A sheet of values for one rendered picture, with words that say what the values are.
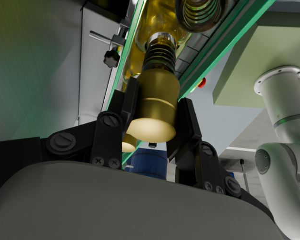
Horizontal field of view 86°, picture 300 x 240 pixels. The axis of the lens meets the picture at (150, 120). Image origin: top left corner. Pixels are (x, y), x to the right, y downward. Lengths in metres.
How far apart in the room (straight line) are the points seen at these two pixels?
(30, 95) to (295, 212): 0.45
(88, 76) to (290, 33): 0.55
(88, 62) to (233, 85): 0.46
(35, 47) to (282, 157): 0.46
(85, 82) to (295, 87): 0.61
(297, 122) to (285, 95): 0.09
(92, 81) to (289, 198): 0.57
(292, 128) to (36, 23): 0.53
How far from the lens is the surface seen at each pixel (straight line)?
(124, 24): 0.40
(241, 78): 0.60
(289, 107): 0.55
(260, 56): 0.56
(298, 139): 0.53
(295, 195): 0.42
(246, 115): 0.90
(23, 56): 0.20
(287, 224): 0.43
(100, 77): 0.54
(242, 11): 0.37
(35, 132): 0.38
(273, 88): 0.59
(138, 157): 2.57
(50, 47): 0.25
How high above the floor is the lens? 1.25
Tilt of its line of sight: 34 degrees down
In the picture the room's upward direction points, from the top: 172 degrees counter-clockwise
